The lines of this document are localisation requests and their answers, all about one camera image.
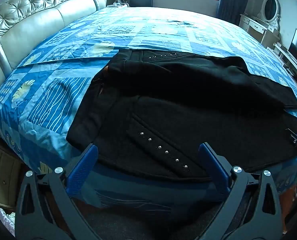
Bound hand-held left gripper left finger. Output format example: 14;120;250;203
15;144;101;240

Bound beige wooden nightstand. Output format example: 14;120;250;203
0;140;23;208

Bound black studded pants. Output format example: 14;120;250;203
66;49;297;182

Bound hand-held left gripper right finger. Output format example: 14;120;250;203
198;142;284;240

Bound white vanity table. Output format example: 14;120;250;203
239;14;280;48

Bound blue patterned bed sheet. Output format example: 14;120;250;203
0;6;297;205

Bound beige tufted leather headboard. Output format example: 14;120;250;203
0;0;108;88

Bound white oval vanity mirror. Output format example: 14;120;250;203
261;0;281;27

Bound floral patterned cloth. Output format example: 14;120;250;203
0;207;15;237

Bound white television stand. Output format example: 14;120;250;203
273;42;297;87

